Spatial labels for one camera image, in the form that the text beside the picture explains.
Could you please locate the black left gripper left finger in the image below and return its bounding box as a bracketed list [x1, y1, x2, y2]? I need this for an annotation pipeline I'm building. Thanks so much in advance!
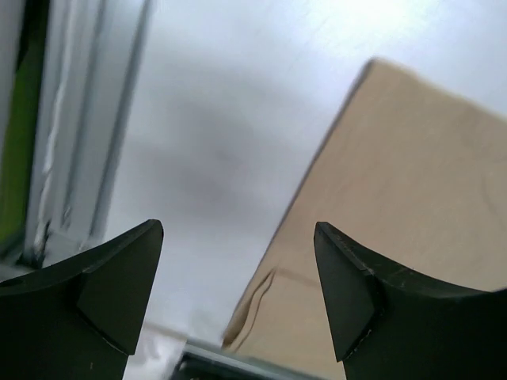
[1, 219, 163, 379]

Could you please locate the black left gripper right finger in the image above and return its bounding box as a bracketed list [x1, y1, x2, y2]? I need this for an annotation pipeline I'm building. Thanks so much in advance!
[314, 222, 506, 379]

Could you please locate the beige t shirt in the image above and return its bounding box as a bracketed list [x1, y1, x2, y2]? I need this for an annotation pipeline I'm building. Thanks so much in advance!
[223, 59, 506, 379]

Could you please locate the aluminium frame rail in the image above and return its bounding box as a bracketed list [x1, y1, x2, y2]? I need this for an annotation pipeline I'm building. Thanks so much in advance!
[21, 1, 151, 268]

